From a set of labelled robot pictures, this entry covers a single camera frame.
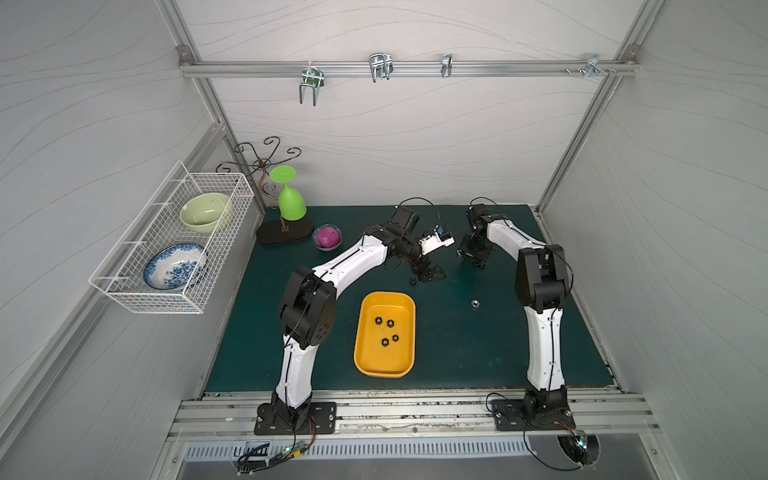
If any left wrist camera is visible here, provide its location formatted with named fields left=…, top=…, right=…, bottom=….
left=418, top=226, right=455, bottom=256

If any metal hook left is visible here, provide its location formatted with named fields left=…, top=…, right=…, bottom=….
left=299, top=66, right=325, bottom=106

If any purple ball in bowl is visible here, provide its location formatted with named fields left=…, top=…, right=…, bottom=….
left=312, top=224, right=343, bottom=252

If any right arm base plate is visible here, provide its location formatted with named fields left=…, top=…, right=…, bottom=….
left=488, top=398, right=577, bottom=432

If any yellow plastic storage box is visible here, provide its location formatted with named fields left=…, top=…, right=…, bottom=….
left=353, top=291, right=416, bottom=379

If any metal hook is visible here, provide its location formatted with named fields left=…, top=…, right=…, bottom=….
left=369, top=53, right=394, bottom=83
left=564, top=54, right=612, bottom=78
left=299, top=66, right=325, bottom=106

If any aluminium crossbar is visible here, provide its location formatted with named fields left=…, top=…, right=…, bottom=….
left=180, top=59, right=641, bottom=80

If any green plastic goblet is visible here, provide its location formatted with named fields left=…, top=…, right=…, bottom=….
left=269, top=165, right=307, bottom=221

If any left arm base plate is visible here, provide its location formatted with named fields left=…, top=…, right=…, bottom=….
left=253, top=399, right=337, bottom=436

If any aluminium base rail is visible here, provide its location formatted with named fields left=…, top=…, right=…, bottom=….
left=166, top=388, right=661, bottom=441

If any black metal cup stand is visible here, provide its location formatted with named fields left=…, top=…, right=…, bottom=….
left=215, top=136, right=314, bottom=246

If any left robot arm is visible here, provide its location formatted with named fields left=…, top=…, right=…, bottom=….
left=272, top=222, right=454, bottom=414

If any white wire basket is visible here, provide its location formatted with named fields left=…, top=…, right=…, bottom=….
left=89, top=162, right=254, bottom=314

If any white slotted cable duct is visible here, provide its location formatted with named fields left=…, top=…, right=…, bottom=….
left=184, top=436, right=530, bottom=463

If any metal bracket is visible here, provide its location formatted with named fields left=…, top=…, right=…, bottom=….
left=441, top=54, right=453, bottom=78

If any light green bowl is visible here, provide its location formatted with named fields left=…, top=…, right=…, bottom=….
left=179, top=192, right=234, bottom=235

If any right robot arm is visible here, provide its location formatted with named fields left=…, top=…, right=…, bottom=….
left=459, top=204, right=572, bottom=422

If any metal hook middle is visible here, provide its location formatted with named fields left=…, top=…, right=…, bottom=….
left=369, top=53, right=394, bottom=83

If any metal hook right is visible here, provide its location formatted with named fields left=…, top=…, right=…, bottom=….
left=564, top=54, right=612, bottom=78

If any blue white patterned bowl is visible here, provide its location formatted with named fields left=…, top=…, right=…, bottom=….
left=143, top=243, right=207, bottom=291

